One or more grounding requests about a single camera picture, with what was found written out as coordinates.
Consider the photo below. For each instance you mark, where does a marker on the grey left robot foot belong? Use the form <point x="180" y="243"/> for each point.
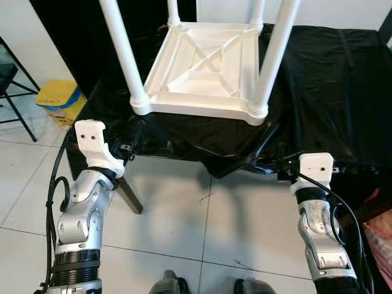
<point x="168" y="283"/>

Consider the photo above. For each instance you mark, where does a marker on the white plastic table leg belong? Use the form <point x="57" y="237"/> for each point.
<point x="275" y="55"/>
<point x="258" y="12"/>
<point x="122" y="55"/>
<point x="173" y="12"/>

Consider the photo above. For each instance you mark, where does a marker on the pink plastic bag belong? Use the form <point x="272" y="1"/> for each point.
<point x="380" y="239"/>

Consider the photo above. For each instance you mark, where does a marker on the yellow cardboard box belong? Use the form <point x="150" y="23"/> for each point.
<point x="61" y="101"/>

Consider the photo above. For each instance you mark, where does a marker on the grey right robot foot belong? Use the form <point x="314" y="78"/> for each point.
<point x="254" y="286"/>

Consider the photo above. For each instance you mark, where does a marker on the white plastic table top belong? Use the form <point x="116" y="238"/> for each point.
<point x="208" y="79"/>

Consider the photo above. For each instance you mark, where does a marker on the black door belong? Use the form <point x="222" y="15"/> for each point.
<point x="73" y="37"/>

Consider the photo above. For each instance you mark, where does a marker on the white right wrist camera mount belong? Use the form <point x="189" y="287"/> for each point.
<point x="315" y="168"/>

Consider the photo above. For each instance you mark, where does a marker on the brown wooden table leg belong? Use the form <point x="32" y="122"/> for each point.
<point x="375" y="213"/>
<point x="130" y="196"/>

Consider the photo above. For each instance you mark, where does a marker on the black metal chair frame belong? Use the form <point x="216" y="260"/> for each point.
<point x="7" y="76"/>

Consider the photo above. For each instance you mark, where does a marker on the grey robot foot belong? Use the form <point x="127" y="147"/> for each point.
<point x="254" y="286"/>
<point x="168" y="283"/>

